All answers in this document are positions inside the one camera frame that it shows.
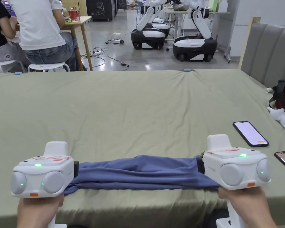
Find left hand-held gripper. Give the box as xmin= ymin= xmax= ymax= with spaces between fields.
xmin=10 ymin=141 xmax=79 ymax=228

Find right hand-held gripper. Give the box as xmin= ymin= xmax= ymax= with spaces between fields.
xmin=197 ymin=134 xmax=272 ymax=228

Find dark blue shirt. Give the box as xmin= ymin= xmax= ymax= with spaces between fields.
xmin=64 ymin=154 xmax=220 ymax=196

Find person's left forearm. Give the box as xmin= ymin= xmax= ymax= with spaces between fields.
xmin=16 ymin=218 xmax=56 ymax=228

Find person's right forearm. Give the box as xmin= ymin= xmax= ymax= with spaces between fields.
xmin=236 ymin=201 xmax=279 ymax=228

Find person's right hand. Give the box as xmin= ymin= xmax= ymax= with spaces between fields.
xmin=218 ymin=183 xmax=267 ymax=212

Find person's left hand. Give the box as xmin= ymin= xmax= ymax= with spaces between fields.
xmin=16 ymin=187 xmax=65 ymax=220

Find black phone with white screen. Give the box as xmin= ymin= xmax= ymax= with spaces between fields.
xmin=232 ymin=121 xmax=269 ymax=148

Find white plush toy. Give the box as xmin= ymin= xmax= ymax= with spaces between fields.
xmin=267 ymin=107 xmax=285 ymax=143

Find bed with pale green sheet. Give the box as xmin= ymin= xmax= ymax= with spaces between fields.
xmin=0 ymin=69 xmax=285 ymax=228

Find white round stool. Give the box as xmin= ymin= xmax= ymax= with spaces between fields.
xmin=27 ymin=62 xmax=71 ymax=73
xmin=0 ymin=59 xmax=26 ymax=73

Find grey padded headboard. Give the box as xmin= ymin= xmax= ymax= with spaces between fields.
xmin=238 ymin=16 xmax=285 ymax=89

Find white wheeled robot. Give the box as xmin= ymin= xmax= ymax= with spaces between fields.
xmin=130 ymin=0 xmax=170 ymax=50
xmin=173 ymin=0 xmax=218 ymax=63

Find wooden table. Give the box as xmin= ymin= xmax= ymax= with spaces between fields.
xmin=60 ymin=7 xmax=94 ymax=72

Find black cabinet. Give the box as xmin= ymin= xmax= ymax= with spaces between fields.
xmin=86 ymin=0 xmax=117 ymax=22

